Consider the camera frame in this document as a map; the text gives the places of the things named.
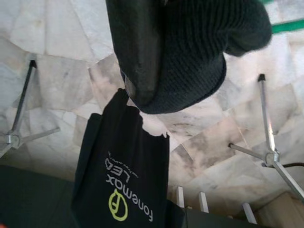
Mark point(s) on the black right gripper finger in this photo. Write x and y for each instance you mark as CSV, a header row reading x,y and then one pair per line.
x,y
135,47

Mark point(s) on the navy shirt with red trim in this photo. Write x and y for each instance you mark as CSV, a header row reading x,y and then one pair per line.
x,y
194,59

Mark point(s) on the green plastic hanger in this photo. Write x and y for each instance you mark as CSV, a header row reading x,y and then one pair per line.
x,y
287,26

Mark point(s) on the black t-shirt with green logo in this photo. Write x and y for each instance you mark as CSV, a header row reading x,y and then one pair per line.
x,y
123,166

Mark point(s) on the silver rack tripod stand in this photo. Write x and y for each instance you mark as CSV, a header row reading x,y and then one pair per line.
x,y
273,158
23,95

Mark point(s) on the black tv cabinet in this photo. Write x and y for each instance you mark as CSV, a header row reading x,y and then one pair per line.
x,y
35,202

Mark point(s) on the light wooden cabinet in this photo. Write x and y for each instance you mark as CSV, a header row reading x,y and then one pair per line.
x,y
282,213

